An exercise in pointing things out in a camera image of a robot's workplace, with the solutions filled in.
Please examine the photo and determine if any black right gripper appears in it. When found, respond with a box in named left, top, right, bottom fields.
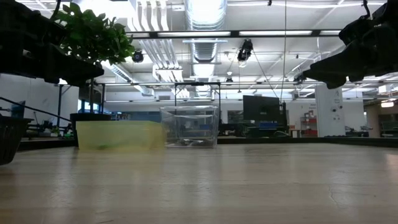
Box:
left=303, top=0, right=398, bottom=90

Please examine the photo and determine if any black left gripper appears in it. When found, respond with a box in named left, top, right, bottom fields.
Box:
left=0, top=27, right=105, bottom=88

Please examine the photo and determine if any green potted plant black pot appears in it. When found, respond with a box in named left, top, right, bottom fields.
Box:
left=51, top=1, right=136, bottom=147

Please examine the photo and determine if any white pillar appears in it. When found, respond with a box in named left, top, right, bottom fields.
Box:
left=315, top=83, right=345, bottom=138

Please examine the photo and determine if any red shelf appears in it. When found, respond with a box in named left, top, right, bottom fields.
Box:
left=300, top=116, right=318, bottom=137

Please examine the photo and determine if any small blue screen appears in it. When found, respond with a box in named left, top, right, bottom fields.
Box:
left=11, top=100, right=26, bottom=118

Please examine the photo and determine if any yellow plastic bin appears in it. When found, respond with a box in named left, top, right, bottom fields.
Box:
left=75, top=120, right=167, bottom=152

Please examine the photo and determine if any black background monitor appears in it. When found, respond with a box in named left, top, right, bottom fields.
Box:
left=243, top=95, right=287, bottom=125

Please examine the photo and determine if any black basket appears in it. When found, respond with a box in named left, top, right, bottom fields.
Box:
left=0, top=116, right=34, bottom=166

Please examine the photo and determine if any clear plastic bin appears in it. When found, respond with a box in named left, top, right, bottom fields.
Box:
left=159, top=105, right=220, bottom=149

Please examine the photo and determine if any thin black cable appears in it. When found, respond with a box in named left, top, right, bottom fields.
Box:
left=0, top=96, right=73, bottom=123

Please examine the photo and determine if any thin hanging wire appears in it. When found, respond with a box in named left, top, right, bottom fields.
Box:
left=280, top=0, right=287, bottom=104

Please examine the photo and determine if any black pipe frame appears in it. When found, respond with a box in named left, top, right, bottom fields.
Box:
left=57, top=82, right=222, bottom=127

